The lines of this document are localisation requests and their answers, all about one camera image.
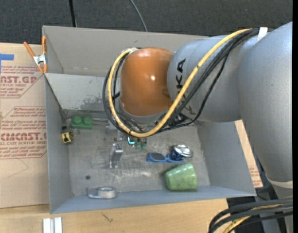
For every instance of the blue and silver drink can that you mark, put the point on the blue and silver drink can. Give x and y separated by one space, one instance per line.
184 150

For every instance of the green cup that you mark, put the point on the green cup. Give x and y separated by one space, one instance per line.
181 177

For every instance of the grey metal bin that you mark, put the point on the grey metal bin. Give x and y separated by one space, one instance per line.
139 176

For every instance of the brown cardboard board red print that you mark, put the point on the brown cardboard board red print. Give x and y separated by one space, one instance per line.
22 120

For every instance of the grey tape roll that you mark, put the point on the grey tape roll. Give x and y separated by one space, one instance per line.
106 192

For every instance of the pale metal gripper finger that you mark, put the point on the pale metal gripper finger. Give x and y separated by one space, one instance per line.
119 148
112 159

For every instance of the green toy brick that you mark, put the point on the green toy brick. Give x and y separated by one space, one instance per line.
82 122

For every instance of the blue sunglasses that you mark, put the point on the blue sunglasses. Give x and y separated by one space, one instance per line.
156 157

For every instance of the yellow and black tape measure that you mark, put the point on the yellow and black tape measure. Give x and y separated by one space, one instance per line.
68 137

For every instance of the black cylinder on white bracket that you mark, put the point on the black cylinder on white bracket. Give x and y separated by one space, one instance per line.
178 121

